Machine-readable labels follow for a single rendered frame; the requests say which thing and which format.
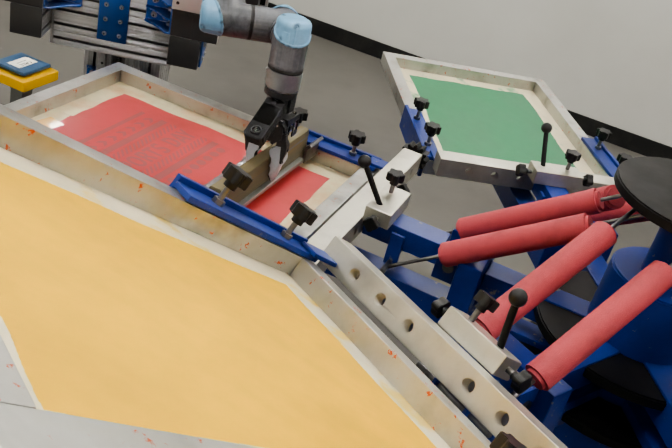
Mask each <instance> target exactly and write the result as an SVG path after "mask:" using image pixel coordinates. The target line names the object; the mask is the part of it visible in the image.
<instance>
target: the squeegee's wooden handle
mask: <svg viewBox="0 0 672 448"><path fill-rule="evenodd" d="M291 132H292V131H291ZM291 132H289V135H288V140H289V142H290V145H289V150H288V158H287V160H286V161H285V163H284V164H283V165H282V167H281V169H280V171H281V170H282V169H284V168H285V167H286V166H288V165H289V164H290V163H292V162H293V161H294V160H296V159H297V158H298V157H301V158H302V157H303V153H304V148H305V147H306V144H307V139H308V135H309V129H308V128H306V127H303V126H298V128H297V132H296V134H295V135H294V136H292V137H291ZM276 143H277V142H276ZM276 143H274V144H273V145H270V146H269V147H267V148H266V149H264V150H263V151H261V152H260V153H258V154H257V155H255V156H254V157H253V158H251V159H250V160H248V161H247V162H245V163H244V164H242V165H241V166H239V167H241V168H242V169H243V170H244V171H245V172H246V173H248V174H249V175H251V176H252V179H253V181H252V183H251V184H250V185H249V187H248V188H247V189H246V191H243V190H242V189H240V188H239V187H238V188H237V189H236V190H235V192H234V191H232V190H231V191H230V192H229V194H228V195H227V196H226V197H227V198H229V199H231V200H233V201H235V202H237V203H238V202H240V201H241V200H242V199H244V198H245V197H246V196H248V195H249V194H250V193H252V192H253V191H254V190H256V189H257V188H258V187H260V186H261V185H262V184H264V183H265V182H266V181H268V180H269V177H268V173H269V171H270V167H269V164H270V162H271V157H270V155H269V150H270V149H271V148H272V147H274V146H276ZM280 171H279V172H280ZM225 180H226V178H224V177H223V178H222V179H220V180H219V181H217V182H216V183H214V184H213V185H211V186H210V187H209V189H211V190H213V191H215V192H217V193H219V194H220V193H221V192H222V190H223V189H224V188H225V185H224V184H223V183H224V181H225Z"/></svg>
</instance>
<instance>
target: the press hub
mask: <svg viewBox="0 0 672 448"><path fill-rule="evenodd" d="M614 183H615V186H616V188H617V190H618V192H619V193H620V195H621V196H622V197H623V199H624V200H625V201H626V202H627V203H628V204H629V205H630V206H631V207H632V208H633V209H635V210H636V211H637V212H638V213H640V214H641V215H642V216H644V217H645V218H647V219H648V220H649V221H651V222H653V223H654V224H656V225H658V226H659V227H660V228H659V230H658V233H657V235H656V237H655V239H654V241H653V243H652V245H651V247H650V248H646V247H636V246H632V247H625V248H621V249H619V250H617V251H615V252H614V253H613V255H612V257H611V259H610V262H609V264H608V266H607V268H606V270H605V273H604V275H603V277H602V279H601V281H600V284H599V286H598V287H597V286H596V284H595V282H594V281H593V279H592V277H591V276H590V274H589V272H588V271H580V272H579V273H578V274H576V275H575V276H574V277H573V278H571V279H570V280H569V281H568V282H566V283H565V284H564V285H562V286H561V287H560V288H559V289H560V290H563V291H565V292H567V293H570V294H572V295H575V296H577V297H579V298H582V299H584V300H586V301H589V302H591V303H590V305H589V308H588V312H587V314H589V313H591V312H592V311H593V310H594V309H595V308H597V307H598V306H599V305H600V304H602V303H603V302H604V301H605V300H606V299H608V298H609V297H610V296H611V295H613V294H614V293H615V292H616V291H617V290H619V289H620V288H621V287H622V286H624V285H625V284H626V283H627V282H628V281H630V280H631V279H632V278H633V277H634V276H636V275H637V274H638V273H639V272H641V271H642V270H643V269H644V268H645V267H647V266H648V265H649V264H650V263H652V262H653V261H655V260H658V261H662V262H665V263H667V264H668V265H670V264H671V263H672V159H668V158H661V157H635V158H631V159H628V160H625V161H623V162H622V163H621V164H620V165H619V166H618V168H617V170H616V172H615V175H614ZM534 315H535V320H536V322H537V323H536V322H534V321H530V322H531V323H533V324H536V325H538V328H539V329H540V331H541V333H542V335H543V337H544V338H545V339H546V341H547V342H548V344H549V345H551V344H553V343H554V342H555V341H556V340H558V339H559V338H560V337H561V336H562V335H564V334H565V333H566V332H567V331H569V330H570V329H571V328H572V327H573V326H575V325H576V324H577V323H578V322H580V321H581V320H582V319H583V318H584V317H582V316H580V315H577V314H575V313H573V312H570V311H568V310H566V309H563V308H561V307H559V306H556V305H554V304H551V303H549V302H547V301H542V302H541V303H540V304H539V305H537V306H536V307H535V308H534ZM607 342H608V343H609V344H610V345H612V346H613V347H615V348H616V349H618V350H619V351H620V353H619V354H617V355H614V356H612V357H610V358H607V359H605V360H602V361H600V362H597V363H595V364H593V365H590V366H588V367H587V368H585V371H584V373H583V376H584V377H585V378H587V379H588V380H589V381H591V382H592V383H594V384H596V385H598V386H599V387H601V388H602V391H601V393H600V395H599V397H597V398H595V399H592V400H590V401H588V402H586V403H584V404H581V405H579V406H577V407H575V408H573V409H570V410H568V411H566V412H565V413H564V415H563V417H562V419H561V420H562V421H563V422H565V423H563V424H561V425H559V426H557V427H555V428H554V430H553V432H552V433H553V434H554V435H555V436H556V437H557V438H558V439H559V440H560V441H561V442H562V443H563V444H564V445H566V446H567V447H568V448H641V447H642V446H641V444H640V442H639V440H638V438H637V437H636V435H635V433H634V431H633V429H632V427H631V425H630V423H629V422H628V420H627V418H626V416H625V414H624V412H623V410H622V408H621V405H622V403H623V401H624V399H625V400H628V401H630V402H633V403H635V404H638V405H641V406H644V407H647V408H651V409H655V410H659V411H663V410H664V408H665V407H666V405H667V404H666V400H665V398H664V397H663V395H662V393H661V392H660V390H659V388H658V387H657V385H656V383H655V382H654V380H653V378H652V377H651V375H650V373H649V372H648V370H647V368H646V367H645V365H644V364H643V363H644V362H648V363H652V364H657V365H672V287H671V288H670V289H669V290H667V291H666V292H665V293H664V294H663V295H661V296H660V297H659V298H658V299H657V300H655V301H654V302H653V303H652V304H651V305H649V306H648V307H647V308H646V309H645V310H644V311H642V312H641V313H640V314H639V315H638V316H636V317H635V318H634V319H633V320H632V321H630V322H629V323H628V324H627V325H626V326H624V327H623V328H622V329H621V330H620V331H618V332H617V333H616V334H615V335H614V336H612V337H611V338H610V339H609V340H608V341H607Z"/></svg>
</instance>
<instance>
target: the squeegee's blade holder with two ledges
mask: <svg viewBox="0 0 672 448"><path fill-rule="evenodd" d="M303 160H304V159H303V158H301V157H298V158H297V159H296V160H294V161H293V162H292V163H290V164H289V165H288V166H286V167H285V168H284V169H282V170H281V171H280V172H279V173H278V175H277V176H276V177H275V178H274V180H273V181H270V180H268V181H266V182H265V183H264V184H262V185H261V186H260V187H258V188H257V189H256V190H254V191H253V192H252V193H250V194H249V195H248V196H246V197H245V198H244V199H242V200H241V201H240V202H238V203H239V204H241V205H243V206H245V207H246V206H247V205H248V204H250V203H251V202H252V201H253V200H255V199H256V198H257V197H259V196H260V195H261V194H263V193H264V192H265V191H266V190H268V189H269V188H270V187H272V186H273V185H274V184H276V183H277V182H278V181H280V180H281V179H282V178H283V177H285V176H286V175H287V174H289V173H290V172H291V171H293V170H294V169H295V168H296V167H298V166H299V165H300V164H302V163H303Z"/></svg>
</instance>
